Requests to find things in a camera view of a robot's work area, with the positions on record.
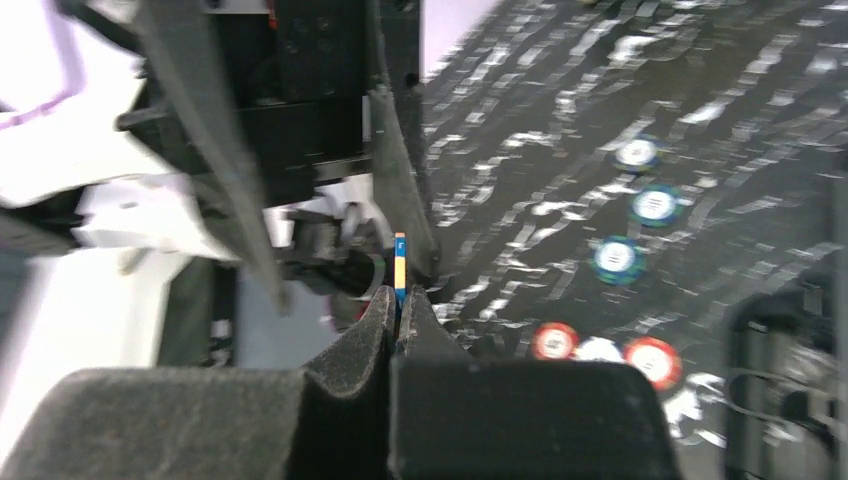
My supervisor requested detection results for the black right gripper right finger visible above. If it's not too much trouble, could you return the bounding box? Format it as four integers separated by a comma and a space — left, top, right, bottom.
389, 287, 681, 479

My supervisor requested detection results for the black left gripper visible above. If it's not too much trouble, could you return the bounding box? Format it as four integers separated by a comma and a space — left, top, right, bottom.
134, 1, 440, 314

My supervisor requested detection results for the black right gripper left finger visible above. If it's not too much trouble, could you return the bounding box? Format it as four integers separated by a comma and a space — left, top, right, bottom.
1, 286, 396, 479

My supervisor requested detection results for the blue orange ten chip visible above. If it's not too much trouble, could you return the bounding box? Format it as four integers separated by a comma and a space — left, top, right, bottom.
393, 232, 407, 310

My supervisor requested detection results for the red five chip left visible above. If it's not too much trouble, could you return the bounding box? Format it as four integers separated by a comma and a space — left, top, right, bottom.
531, 322, 579, 360

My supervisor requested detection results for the red five chip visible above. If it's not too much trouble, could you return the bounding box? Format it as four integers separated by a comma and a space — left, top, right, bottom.
531, 322, 579, 360
623, 337, 683, 391

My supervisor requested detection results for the white blue chip upper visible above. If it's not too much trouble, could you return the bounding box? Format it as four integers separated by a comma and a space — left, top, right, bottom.
574, 336, 625, 363

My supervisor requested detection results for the red five chip right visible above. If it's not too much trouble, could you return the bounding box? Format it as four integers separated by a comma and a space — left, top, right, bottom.
623, 337, 683, 391

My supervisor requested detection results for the green blue chip stacked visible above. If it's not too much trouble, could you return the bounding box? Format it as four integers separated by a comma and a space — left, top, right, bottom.
591, 236, 646, 285

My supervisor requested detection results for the green blue chip far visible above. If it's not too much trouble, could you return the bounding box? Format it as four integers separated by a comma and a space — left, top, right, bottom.
612, 136, 662, 174

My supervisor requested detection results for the black poker chip case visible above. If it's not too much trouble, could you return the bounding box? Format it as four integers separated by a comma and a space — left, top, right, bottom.
725, 152, 848, 480

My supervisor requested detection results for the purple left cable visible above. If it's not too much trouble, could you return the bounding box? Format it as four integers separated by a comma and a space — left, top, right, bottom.
0, 0, 91, 130

